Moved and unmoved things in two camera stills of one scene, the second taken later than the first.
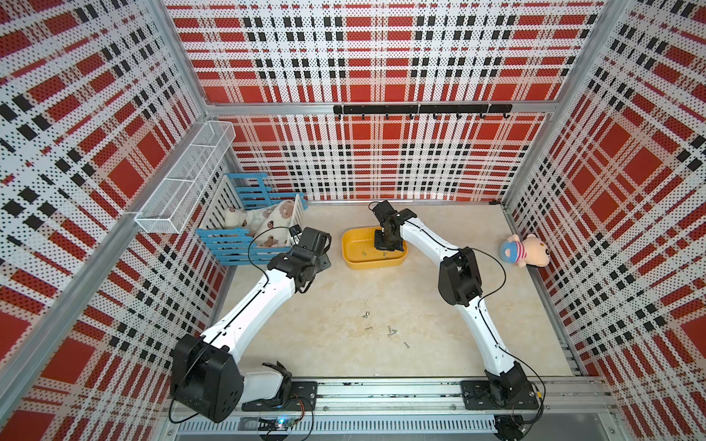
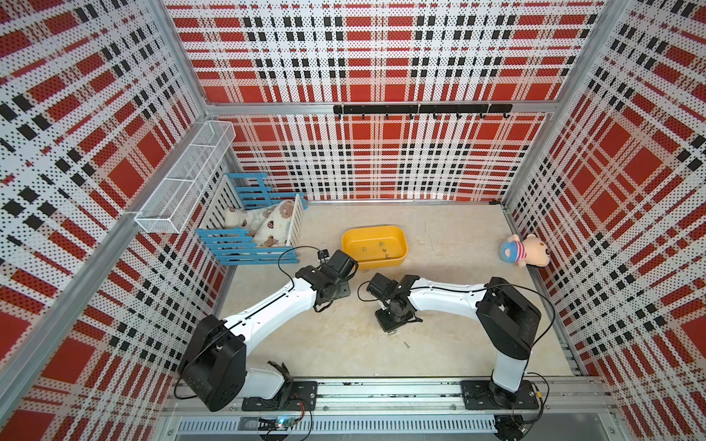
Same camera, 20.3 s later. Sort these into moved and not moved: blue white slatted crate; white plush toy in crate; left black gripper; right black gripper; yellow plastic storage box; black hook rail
Moved: right black gripper; left black gripper
Not moved: white plush toy in crate; black hook rail; blue white slatted crate; yellow plastic storage box
